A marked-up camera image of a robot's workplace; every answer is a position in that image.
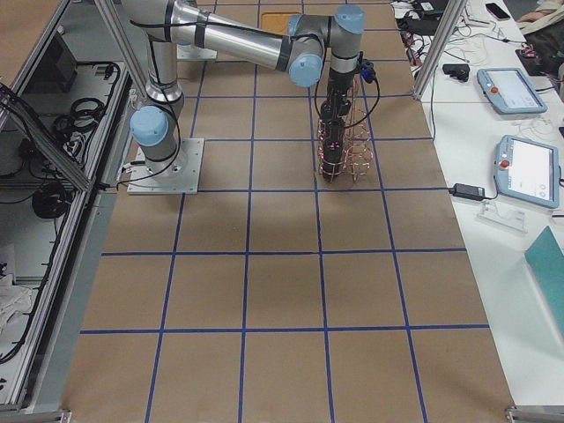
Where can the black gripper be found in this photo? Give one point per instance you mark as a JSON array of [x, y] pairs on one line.
[[338, 88]]

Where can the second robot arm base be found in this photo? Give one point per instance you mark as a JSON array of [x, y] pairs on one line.
[[187, 51]]

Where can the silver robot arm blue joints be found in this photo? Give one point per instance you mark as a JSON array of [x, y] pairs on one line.
[[318, 38]]

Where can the dark wine bottle in basket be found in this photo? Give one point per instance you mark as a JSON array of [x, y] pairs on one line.
[[333, 133]]

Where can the wooden tray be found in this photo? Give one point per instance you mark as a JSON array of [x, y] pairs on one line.
[[280, 22]]

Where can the black handheld device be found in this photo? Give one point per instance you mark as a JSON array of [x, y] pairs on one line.
[[458, 71]]

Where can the black power adapter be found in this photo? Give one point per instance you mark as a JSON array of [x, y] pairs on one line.
[[466, 191]]

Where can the upper teach pendant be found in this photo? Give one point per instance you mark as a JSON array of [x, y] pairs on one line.
[[510, 91]]

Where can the teach pendant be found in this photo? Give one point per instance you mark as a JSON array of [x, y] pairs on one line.
[[527, 170], [510, 91]]

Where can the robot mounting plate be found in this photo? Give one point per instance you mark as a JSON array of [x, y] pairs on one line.
[[182, 176]]

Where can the black smartphone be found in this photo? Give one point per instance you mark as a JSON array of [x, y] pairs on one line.
[[496, 11]]

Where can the lower teach pendant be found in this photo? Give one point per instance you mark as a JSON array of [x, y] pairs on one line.
[[527, 170]]

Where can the clear acrylic stand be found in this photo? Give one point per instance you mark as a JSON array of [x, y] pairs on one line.
[[511, 219]]

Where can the teal box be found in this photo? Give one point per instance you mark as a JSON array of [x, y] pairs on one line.
[[545, 258]]

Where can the copper wire bottle basket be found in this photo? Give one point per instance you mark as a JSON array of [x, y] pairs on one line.
[[357, 153]]

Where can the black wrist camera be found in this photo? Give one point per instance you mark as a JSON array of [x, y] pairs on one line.
[[366, 70]]

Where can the aluminium frame post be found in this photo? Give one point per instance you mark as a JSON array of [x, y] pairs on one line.
[[444, 30]]

